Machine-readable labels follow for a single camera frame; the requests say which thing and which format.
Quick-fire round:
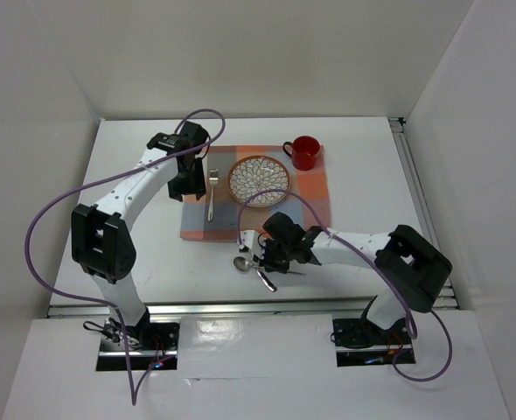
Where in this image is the silver table knife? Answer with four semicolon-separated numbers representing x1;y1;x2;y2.
255;268;277;292

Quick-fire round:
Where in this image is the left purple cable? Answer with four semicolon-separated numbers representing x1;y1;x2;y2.
24;108;227;407

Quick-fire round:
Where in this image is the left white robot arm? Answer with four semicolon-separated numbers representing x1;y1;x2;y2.
71;122;209;349

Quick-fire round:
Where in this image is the floral patterned ceramic plate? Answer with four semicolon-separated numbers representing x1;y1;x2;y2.
227;155;290;208

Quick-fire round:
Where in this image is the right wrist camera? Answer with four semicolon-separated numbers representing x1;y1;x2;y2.
238;230;262;256

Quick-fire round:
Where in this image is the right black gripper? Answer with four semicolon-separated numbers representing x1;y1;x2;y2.
254;236;294;273

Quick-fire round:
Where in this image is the plaid orange blue cloth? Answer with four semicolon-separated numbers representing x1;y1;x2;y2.
180;145;331;242

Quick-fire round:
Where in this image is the aluminium rail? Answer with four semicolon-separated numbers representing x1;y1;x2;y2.
46;296;459;319
388;117;460;311

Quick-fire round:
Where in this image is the right aluminium rail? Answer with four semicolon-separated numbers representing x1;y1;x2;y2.
388;117;460;311

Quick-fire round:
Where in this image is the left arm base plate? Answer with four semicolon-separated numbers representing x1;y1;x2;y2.
83;320;180;372

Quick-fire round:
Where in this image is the front aluminium rail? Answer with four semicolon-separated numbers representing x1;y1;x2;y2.
46;296;459;319

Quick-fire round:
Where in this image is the silver fork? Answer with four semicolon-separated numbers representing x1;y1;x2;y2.
207;168;219;221

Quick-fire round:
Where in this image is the silver spoon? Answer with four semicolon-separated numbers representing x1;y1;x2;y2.
233;256;307;277

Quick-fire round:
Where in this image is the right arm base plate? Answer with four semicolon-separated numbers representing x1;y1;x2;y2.
330;317;415;368

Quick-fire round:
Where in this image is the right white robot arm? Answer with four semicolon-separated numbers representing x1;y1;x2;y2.
239;212;452;343

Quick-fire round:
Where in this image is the red enamel mug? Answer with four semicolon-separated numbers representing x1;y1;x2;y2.
282;136;321;171

